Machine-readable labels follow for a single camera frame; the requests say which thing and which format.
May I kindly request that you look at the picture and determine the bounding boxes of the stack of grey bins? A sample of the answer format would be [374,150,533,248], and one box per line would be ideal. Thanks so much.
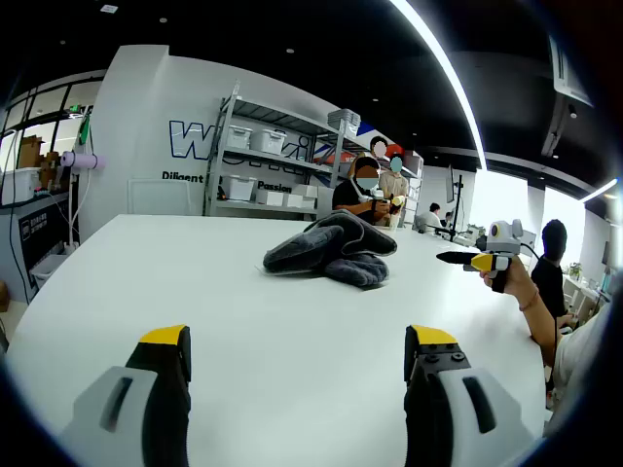
[326,108,361,135]

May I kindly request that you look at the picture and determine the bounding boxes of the brown cardboard boxes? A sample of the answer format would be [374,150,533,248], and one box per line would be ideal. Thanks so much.
[17,135,63,192]

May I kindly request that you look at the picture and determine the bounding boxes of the dark counter with sign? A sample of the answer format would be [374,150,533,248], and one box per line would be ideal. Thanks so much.
[0,192,75,304]

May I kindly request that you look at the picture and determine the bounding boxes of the purple rolled mat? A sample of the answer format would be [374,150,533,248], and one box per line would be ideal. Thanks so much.
[60,150,107,171]

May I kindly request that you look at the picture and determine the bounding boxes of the grey towel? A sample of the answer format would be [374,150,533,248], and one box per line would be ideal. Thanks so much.
[262,208,399,291]

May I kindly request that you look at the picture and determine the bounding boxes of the black monitor stand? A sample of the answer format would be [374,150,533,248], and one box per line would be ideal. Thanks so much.
[446,163,469,244]

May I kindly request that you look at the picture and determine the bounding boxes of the grey metal shelf rack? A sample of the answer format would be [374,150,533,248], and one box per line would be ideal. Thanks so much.
[202,80,349,220]

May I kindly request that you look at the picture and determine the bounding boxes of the white stand pole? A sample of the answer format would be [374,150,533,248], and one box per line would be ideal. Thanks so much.
[66,167,83,250]

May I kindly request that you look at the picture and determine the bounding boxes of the person's right hand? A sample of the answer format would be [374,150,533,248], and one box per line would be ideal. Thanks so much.
[479,257,536,306]

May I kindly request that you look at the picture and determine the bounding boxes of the white storage box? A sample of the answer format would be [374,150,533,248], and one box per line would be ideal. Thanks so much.
[221,174,258,201]
[248,128,287,156]
[226,125,254,150]

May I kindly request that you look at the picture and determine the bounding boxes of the white flat plastic strip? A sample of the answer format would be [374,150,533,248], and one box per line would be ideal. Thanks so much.
[254,265,317,279]

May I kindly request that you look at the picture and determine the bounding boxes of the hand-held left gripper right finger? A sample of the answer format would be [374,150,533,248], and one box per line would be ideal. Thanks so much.
[403,324,542,467]

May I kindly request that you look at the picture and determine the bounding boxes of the row of white cartons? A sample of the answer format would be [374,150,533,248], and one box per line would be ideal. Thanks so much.
[256,184,318,210]

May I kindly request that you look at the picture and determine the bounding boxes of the white lidded bin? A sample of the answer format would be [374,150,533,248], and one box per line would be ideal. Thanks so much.
[0,167,43,205]

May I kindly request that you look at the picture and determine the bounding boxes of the ceiling light strip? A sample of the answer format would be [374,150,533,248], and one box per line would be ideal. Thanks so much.
[578,177,620,201]
[388,0,489,171]

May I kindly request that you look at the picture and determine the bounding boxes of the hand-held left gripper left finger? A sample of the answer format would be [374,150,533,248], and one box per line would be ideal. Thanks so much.
[57,324,193,467]

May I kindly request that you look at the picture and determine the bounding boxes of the white table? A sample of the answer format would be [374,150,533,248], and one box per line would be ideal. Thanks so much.
[4,212,556,467]

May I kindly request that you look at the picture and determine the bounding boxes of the person's white printed shirt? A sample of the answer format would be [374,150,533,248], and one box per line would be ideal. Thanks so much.
[544,301,615,439]

